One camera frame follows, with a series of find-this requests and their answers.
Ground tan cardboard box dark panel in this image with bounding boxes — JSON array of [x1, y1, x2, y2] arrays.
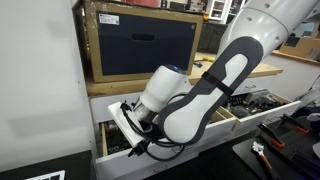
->
[[82, 0, 204, 84]]

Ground small cardboard box dark label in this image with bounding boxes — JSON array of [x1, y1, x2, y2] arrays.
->
[[279, 35, 320, 62]]

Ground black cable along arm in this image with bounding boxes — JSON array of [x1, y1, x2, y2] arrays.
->
[[119, 100, 188, 163]]

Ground white cabinet drawer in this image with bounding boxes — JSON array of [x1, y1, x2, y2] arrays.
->
[[231, 73, 279, 98], [94, 114, 238, 180], [89, 91, 148, 125]]

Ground black hardware pile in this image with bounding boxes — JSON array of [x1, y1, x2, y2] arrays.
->
[[229, 92, 284, 118]]

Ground white drawer full of tools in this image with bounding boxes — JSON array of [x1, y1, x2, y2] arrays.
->
[[219, 89, 302, 138]]

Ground yellow handled black tool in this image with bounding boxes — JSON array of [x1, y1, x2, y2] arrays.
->
[[194, 57, 216, 68]]

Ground black clamp orange grip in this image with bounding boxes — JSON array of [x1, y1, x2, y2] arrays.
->
[[258, 122, 287, 150], [281, 113, 311, 136]]

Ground orange handled pliers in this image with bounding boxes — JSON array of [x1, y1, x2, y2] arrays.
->
[[251, 141, 275, 180]]

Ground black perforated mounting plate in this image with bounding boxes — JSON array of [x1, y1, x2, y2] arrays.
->
[[232, 114, 320, 180]]

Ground wooden counter white base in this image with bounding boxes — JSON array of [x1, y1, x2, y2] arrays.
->
[[266, 49, 320, 101]]

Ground dark grey storage bin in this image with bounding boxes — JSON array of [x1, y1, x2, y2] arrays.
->
[[197, 22, 228, 54]]

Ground white background shelf unit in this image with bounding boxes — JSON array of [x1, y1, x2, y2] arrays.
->
[[204, 0, 248, 30]]

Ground wooden top workbench cabinet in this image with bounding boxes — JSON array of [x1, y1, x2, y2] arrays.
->
[[85, 51, 284, 180]]

